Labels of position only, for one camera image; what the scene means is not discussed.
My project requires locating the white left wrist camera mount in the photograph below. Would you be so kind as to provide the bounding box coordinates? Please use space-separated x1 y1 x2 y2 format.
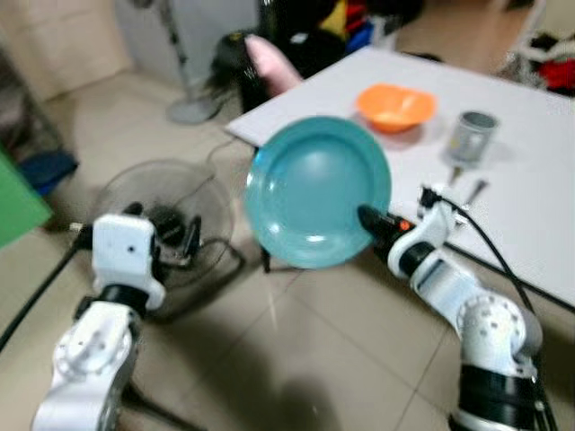
92 214 168 312

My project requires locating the green board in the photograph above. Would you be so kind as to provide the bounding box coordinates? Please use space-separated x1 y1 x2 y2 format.
0 147 54 251

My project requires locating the pink pillow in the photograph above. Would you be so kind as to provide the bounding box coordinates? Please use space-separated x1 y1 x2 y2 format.
244 34 305 96

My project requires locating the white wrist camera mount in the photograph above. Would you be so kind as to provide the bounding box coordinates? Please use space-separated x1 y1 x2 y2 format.
402 200 456 259
92 214 168 312

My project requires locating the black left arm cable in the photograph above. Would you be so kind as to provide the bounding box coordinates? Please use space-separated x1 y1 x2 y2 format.
0 223 94 355

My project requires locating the dark-handled silver cutlery piece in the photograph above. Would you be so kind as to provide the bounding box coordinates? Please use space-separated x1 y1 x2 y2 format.
465 179 491 205

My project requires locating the round wire-grille floor fan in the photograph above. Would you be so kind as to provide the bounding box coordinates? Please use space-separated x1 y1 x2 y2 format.
89 159 237 273

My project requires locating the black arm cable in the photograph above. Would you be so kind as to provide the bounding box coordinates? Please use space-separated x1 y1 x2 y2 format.
420 184 545 360
0 223 94 355

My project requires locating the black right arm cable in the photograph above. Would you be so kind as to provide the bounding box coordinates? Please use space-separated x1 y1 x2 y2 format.
420 184 545 360

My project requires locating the teal round plate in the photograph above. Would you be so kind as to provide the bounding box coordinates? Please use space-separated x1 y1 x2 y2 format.
244 116 394 269

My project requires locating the black shaggy bundle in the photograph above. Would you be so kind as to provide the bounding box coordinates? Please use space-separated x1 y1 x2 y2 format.
206 31 269 114

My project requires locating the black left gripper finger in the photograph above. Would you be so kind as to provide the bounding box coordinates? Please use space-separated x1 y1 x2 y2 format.
182 215 205 268

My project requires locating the grey metal cup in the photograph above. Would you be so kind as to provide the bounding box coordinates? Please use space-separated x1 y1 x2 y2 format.
447 110 500 168

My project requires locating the grey pedestal fan stand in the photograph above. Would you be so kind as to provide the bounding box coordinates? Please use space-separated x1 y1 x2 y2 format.
135 0 226 125

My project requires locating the orange plastic bowl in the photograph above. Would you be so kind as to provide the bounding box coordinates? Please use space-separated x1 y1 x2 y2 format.
355 84 438 135

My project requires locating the colourful clothes pile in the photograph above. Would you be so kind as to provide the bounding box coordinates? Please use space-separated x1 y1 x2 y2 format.
259 0 401 77

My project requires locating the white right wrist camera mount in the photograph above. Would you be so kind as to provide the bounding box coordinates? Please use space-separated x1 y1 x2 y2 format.
402 200 456 259

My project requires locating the blue floor object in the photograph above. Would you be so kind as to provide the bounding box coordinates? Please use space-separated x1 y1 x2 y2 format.
17 150 80 195

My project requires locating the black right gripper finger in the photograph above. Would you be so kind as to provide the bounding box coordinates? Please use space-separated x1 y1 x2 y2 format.
357 205 391 238

